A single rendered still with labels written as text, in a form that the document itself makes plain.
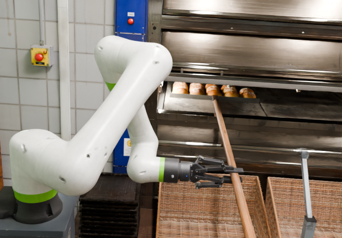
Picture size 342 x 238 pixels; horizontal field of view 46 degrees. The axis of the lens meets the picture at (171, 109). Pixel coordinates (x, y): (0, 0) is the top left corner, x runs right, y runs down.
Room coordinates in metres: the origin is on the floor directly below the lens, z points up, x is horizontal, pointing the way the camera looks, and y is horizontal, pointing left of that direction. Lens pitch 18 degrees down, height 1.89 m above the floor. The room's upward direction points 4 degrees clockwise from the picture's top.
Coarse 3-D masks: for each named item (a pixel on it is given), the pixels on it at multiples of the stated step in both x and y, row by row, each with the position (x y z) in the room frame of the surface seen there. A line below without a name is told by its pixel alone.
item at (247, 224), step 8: (216, 104) 2.19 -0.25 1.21; (216, 112) 2.08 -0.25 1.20; (224, 128) 1.82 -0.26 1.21; (224, 136) 1.72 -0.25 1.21; (224, 144) 1.64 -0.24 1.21; (232, 152) 1.56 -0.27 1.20; (232, 160) 1.47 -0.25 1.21; (232, 176) 1.34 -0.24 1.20; (240, 184) 1.28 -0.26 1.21; (240, 192) 1.22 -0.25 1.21; (240, 200) 1.17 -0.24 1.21; (240, 208) 1.13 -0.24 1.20; (240, 216) 1.09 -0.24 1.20; (248, 216) 1.08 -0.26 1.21; (248, 224) 1.03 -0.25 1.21; (248, 232) 1.00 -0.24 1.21
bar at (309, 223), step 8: (160, 144) 1.71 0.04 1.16; (168, 144) 1.71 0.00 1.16; (176, 144) 1.71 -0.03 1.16; (184, 144) 1.71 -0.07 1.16; (192, 144) 1.71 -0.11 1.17; (200, 144) 1.71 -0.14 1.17; (208, 144) 1.71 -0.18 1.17; (216, 144) 1.71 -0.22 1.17; (232, 144) 1.72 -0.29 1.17; (264, 152) 1.71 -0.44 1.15; (272, 152) 1.70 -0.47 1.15; (280, 152) 1.70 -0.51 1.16; (288, 152) 1.70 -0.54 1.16; (296, 152) 1.70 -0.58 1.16; (304, 152) 1.69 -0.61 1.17; (312, 152) 1.70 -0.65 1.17; (320, 152) 1.70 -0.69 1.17; (328, 152) 1.70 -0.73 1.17; (336, 152) 1.70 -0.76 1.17; (304, 160) 1.69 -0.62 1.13; (304, 168) 1.66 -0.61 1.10; (304, 176) 1.63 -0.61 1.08; (304, 184) 1.61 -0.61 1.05; (304, 192) 1.59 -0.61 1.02; (304, 200) 1.57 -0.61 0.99; (304, 216) 1.51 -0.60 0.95; (312, 216) 1.51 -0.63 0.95; (304, 224) 1.50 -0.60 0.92; (312, 224) 1.47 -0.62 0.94; (304, 232) 1.48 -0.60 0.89; (312, 232) 1.47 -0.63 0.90
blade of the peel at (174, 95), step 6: (204, 84) 2.74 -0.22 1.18; (252, 90) 2.63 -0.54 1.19; (174, 96) 2.38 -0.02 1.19; (180, 96) 2.38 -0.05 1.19; (186, 96) 2.38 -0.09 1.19; (192, 96) 2.38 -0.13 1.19; (198, 96) 2.38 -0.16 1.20; (204, 96) 2.38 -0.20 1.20; (210, 96) 2.38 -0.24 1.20; (222, 96) 2.38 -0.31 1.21; (252, 102) 2.38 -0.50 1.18; (258, 102) 2.38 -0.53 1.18
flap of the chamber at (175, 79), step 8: (168, 80) 1.94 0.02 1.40; (176, 80) 1.94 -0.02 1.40; (184, 80) 1.93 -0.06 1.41; (192, 80) 1.93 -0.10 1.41; (200, 80) 1.93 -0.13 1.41; (208, 80) 1.93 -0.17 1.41; (216, 80) 1.94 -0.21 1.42; (224, 80) 1.94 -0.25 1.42; (280, 88) 1.93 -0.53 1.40; (288, 88) 1.93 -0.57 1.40; (296, 88) 1.93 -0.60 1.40; (304, 88) 1.93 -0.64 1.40; (312, 88) 1.93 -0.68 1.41; (320, 88) 1.93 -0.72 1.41; (328, 88) 1.93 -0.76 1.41; (336, 88) 1.93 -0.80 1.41
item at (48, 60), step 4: (36, 44) 2.08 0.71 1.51; (32, 48) 2.02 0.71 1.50; (36, 48) 2.02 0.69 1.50; (40, 48) 2.02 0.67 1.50; (44, 48) 2.02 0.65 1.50; (48, 48) 2.02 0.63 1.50; (52, 48) 2.07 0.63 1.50; (32, 52) 2.02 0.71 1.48; (36, 52) 2.02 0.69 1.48; (40, 52) 2.02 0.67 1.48; (48, 52) 2.02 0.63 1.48; (52, 52) 2.07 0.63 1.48; (32, 56) 2.02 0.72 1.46; (44, 56) 2.02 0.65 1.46; (48, 56) 2.02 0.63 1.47; (52, 56) 2.07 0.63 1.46; (32, 60) 2.02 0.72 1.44; (44, 60) 2.02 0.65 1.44; (48, 60) 2.02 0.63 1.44; (52, 60) 2.06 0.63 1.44; (32, 64) 2.02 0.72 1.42; (36, 64) 2.02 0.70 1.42; (40, 64) 2.02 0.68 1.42; (44, 64) 2.02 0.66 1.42; (48, 64) 2.02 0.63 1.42; (52, 64) 2.06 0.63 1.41
